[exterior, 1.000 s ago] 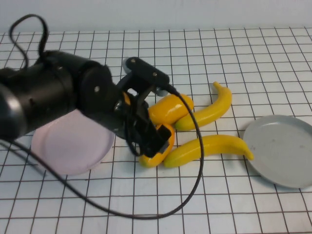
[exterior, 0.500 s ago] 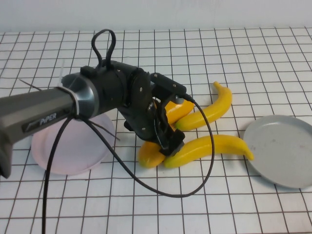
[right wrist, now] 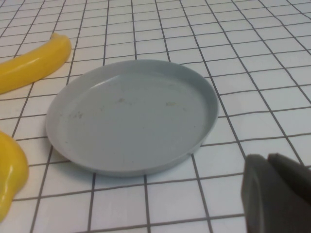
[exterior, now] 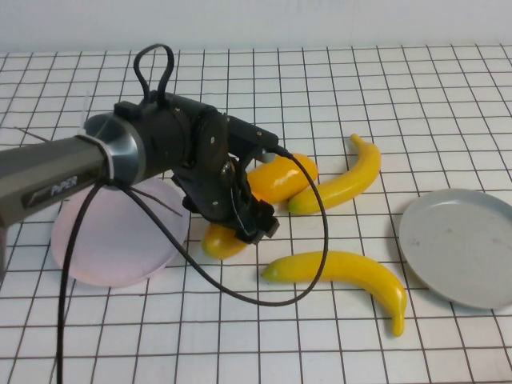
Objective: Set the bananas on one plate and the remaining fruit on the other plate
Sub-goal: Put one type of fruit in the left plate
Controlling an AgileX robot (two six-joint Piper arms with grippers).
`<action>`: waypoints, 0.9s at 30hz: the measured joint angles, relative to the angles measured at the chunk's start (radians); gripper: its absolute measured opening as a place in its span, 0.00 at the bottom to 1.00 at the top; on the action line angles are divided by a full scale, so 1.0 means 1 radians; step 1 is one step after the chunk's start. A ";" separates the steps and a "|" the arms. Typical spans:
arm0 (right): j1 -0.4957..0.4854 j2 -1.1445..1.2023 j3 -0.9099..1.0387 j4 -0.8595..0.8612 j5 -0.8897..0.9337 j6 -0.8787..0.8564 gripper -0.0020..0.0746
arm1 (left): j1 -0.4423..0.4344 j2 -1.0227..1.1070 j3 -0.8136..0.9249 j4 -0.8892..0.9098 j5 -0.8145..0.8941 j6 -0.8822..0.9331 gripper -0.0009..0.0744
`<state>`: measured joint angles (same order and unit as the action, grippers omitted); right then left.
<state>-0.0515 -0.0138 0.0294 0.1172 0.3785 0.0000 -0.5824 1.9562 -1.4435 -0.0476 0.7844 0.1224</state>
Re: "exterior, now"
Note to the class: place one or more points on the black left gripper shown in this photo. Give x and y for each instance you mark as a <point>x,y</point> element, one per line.
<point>212,196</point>

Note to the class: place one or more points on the orange mango with green tip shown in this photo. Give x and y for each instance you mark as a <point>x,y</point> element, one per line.
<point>220,245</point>

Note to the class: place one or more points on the plain yellow-orange mango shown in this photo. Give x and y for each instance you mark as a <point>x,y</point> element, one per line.
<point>288,180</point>

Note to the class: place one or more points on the small yellow plastic banana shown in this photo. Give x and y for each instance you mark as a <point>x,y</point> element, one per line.
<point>344,188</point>

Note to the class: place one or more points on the large yellow plastic banana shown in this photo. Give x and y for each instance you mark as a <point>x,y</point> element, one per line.
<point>360,276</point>

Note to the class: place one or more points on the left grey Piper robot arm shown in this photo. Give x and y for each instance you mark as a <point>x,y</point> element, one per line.
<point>40,168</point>

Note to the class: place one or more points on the pink round plate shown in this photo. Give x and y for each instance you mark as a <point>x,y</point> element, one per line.
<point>112,248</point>

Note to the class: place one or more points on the grey round plate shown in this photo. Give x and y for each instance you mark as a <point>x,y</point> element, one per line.
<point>460,248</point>

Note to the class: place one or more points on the white black-grid tablecloth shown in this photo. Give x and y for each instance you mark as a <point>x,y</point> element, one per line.
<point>240,340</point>

